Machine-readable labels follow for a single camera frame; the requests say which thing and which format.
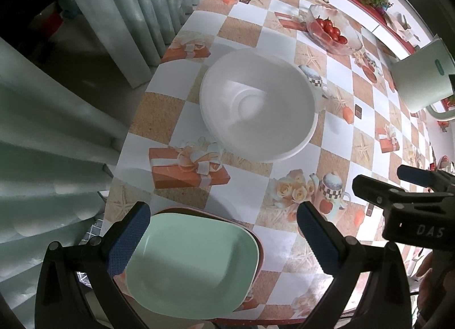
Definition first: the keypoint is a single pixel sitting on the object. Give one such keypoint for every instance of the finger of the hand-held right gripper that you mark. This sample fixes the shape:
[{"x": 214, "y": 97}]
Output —
[
  {"x": 416, "y": 174},
  {"x": 376, "y": 192}
]

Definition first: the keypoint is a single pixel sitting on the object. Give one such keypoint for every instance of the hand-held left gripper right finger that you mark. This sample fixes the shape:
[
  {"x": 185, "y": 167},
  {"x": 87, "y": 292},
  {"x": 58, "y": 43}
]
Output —
[{"x": 318, "y": 240}]

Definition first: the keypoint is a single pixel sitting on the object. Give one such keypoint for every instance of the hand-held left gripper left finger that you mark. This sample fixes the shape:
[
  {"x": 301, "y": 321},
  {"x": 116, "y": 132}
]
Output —
[{"x": 129, "y": 240}]

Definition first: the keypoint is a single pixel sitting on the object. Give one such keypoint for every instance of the green plate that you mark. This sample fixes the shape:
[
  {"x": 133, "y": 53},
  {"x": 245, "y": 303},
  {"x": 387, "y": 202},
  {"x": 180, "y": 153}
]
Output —
[{"x": 192, "y": 265}]

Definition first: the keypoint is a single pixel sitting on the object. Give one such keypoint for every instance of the white bowl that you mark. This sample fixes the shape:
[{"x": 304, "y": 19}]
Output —
[
  {"x": 302, "y": 145},
  {"x": 256, "y": 101},
  {"x": 273, "y": 160}
]

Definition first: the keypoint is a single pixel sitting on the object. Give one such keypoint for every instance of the person's right hand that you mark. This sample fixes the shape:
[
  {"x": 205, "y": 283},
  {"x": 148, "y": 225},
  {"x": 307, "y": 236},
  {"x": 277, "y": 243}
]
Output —
[{"x": 424, "y": 265}]

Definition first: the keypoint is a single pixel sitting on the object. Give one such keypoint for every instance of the grey checkered mat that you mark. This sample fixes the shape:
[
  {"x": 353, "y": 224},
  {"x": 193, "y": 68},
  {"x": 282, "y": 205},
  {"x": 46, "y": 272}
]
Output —
[{"x": 93, "y": 231}]

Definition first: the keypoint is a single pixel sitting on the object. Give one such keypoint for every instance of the checkered printed tablecloth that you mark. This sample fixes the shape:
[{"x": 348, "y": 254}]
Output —
[{"x": 248, "y": 180}]

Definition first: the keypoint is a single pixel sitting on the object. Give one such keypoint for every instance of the pink plate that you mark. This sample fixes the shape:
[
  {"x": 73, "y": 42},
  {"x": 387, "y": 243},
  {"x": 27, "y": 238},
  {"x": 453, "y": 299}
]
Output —
[{"x": 227, "y": 218}]

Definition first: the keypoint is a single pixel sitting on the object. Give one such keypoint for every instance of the white cabinet with red trim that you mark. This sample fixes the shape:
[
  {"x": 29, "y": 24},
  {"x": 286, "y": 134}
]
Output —
[{"x": 391, "y": 39}]

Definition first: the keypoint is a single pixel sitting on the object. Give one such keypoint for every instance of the pale green curtain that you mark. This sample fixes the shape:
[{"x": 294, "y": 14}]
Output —
[{"x": 53, "y": 119}]

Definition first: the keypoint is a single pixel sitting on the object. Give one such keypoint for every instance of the clear glass bowl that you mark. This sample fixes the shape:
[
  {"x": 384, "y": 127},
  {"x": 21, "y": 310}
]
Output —
[{"x": 350, "y": 36}]

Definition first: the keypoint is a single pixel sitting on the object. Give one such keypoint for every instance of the pile of cherry tomatoes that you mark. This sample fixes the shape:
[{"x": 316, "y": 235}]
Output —
[{"x": 328, "y": 29}]

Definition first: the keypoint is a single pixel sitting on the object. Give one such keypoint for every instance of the red plastic object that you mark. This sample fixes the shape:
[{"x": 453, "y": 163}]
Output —
[{"x": 54, "y": 20}]

